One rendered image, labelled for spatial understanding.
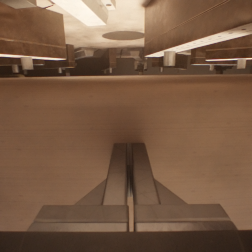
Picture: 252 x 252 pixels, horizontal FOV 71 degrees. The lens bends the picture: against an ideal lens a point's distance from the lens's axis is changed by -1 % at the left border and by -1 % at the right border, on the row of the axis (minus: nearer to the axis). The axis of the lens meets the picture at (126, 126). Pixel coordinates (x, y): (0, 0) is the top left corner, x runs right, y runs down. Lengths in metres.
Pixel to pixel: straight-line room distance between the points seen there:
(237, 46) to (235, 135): 2.07
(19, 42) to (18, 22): 0.14
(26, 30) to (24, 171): 1.51
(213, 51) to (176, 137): 2.11
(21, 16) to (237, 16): 1.38
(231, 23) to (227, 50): 1.45
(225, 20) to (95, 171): 0.75
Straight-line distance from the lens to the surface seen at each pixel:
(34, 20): 1.72
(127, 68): 6.10
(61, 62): 3.56
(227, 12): 0.83
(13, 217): 0.24
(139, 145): 0.15
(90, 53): 3.80
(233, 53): 2.23
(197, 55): 3.12
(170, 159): 0.17
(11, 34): 1.60
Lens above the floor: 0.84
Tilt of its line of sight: 16 degrees up
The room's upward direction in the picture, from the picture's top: 179 degrees clockwise
